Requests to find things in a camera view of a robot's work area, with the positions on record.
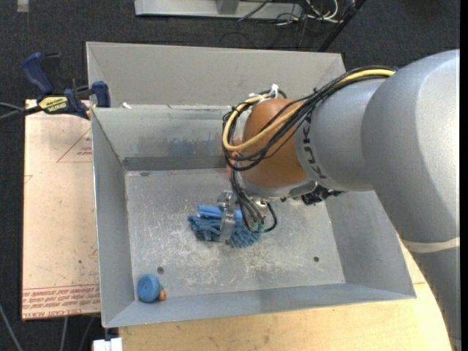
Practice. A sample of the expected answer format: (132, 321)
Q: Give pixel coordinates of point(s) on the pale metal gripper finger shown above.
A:
(227, 229)
(226, 199)

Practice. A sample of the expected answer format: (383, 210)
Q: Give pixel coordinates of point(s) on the grey metal bin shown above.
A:
(204, 269)

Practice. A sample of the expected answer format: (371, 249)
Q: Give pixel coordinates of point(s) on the blue toy duck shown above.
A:
(148, 288)

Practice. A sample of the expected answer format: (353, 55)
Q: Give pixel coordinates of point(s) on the brown cardboard board red print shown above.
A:
(58, 210)

